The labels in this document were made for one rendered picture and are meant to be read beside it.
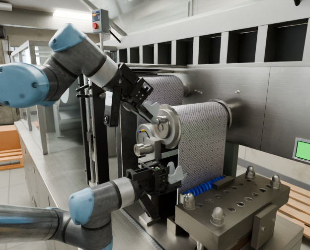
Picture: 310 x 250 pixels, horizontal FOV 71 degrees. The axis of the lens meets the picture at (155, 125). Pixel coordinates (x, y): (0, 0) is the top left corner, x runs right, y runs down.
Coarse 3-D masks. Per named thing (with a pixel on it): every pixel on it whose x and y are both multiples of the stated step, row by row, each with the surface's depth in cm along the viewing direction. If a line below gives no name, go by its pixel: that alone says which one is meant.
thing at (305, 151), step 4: (300, 144) 69; (304, 144) 68; (308, 144) 67; (300, 148) 69; (304, 148) 68; (308, 148) 67; (300, 152) 69; (304, 152) 68; (308, 152) 67; (300, 156) 69; (304, 156) 68; (308, 156) 68
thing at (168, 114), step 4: (160, 112) 71; (164, 112) 69; (168, 112) 68; (156, 116) 73; (168, 116) 68; (172, 116) 67; (172, 120) 66; (172, 124) 67; (176, 124) 67; (172, 128) 67; (176, 128) 67; (172, 132) 67; (176, 132) 67; (156, 136) 74; (172, 136) 68; (164, 140) 71; (168, 140) 69; (172, 140) 68
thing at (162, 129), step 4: (160, 116) 70; (164, 116) 70; (160, 120) 70; (164, 120) 68; (168, 120) 68; (160, 124) 71; (164, 124) 68; (168, 124) 68; (156, 128) 72; (160, 128) 70; (164, 128) 69; (168, 128) 67; (156, 132) 72; (160, 132) 71; (164, 132) 69; (168, 132) 68; (160, 136) 71; (164, 136) 69; (168, 136) 69
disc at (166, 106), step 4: (164, 104) 70; (160, 108) 72; (164, 108) 70; (168, 108) 69; (172, 108) 67; (172, 112) 67; (176, 112) 66; (176, 116) 66; (176, 120) 66; (180, 124) 65; (180, 128) 66; (180, 132) 66; (176, 136) 68; (180, 136) 66; (176, 140) 68; (164, 144) 73; (168, 144) 71; (172, 144) 70; (176, 144) 68; (168, 148) 72
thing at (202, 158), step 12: (180, 144) 68; (192, 144) 71; (204, 144) 75; (216, 144) 79; (180, 156) 69; (192, 156) 73; (204, 156) 76; (216, 156) 81; (192, 168) 74; (204, 168) 78; (216, 168) 82; (192, 180) 75; (204, 180) 79; (180, 192) 73
